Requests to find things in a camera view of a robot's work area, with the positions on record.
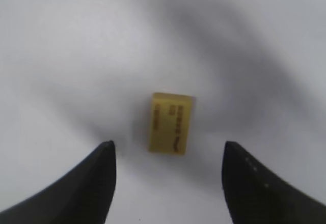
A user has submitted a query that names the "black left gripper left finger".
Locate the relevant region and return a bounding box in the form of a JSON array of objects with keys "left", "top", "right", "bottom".
[{"left": 1, "top": 141, "right": 117, "bottom": 223}]

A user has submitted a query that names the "yellow eraser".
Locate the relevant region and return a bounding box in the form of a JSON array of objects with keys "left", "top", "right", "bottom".
[{"left": 148, "top": 93, "right": 193, "bottom": 155}]

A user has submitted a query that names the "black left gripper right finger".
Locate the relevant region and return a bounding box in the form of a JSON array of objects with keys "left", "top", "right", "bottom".
[{"left": 222, "top": 142, "right": 325, "bottom": 223}]

